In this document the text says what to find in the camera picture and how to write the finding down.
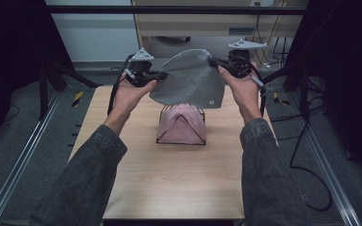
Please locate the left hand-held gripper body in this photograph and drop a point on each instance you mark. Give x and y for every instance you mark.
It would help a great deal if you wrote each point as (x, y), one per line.
(139, 70)

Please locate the white cabinet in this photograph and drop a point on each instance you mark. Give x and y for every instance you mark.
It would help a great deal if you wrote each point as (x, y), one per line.
(97, 34)

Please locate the black frame leg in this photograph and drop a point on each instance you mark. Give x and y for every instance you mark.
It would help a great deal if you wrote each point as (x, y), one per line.
(44, 91)
(304, 91)

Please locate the aluminium floor rail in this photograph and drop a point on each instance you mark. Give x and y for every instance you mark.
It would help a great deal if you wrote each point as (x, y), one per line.
(323, 163)
(22, 157)

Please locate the dark curtain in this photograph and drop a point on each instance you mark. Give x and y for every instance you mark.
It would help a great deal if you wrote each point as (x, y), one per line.
(9, 47)
(348, 62)

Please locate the pink beanie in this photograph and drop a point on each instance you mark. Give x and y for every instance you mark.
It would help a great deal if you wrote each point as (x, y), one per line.
(182, 124)

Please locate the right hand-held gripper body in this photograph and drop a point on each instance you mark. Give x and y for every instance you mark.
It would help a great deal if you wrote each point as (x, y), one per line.
(240, 61)

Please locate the person's right hand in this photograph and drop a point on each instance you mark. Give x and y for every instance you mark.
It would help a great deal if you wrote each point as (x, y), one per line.
(246, 91)

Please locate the black horizontal frame bar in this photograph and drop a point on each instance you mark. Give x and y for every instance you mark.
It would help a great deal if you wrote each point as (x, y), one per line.
(169, 10)

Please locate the person's left hand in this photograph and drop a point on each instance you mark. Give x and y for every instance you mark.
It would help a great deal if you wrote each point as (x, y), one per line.
(128, 97)

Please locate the grey beanie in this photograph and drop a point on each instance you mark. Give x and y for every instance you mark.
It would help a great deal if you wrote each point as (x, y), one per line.
(188, 80)

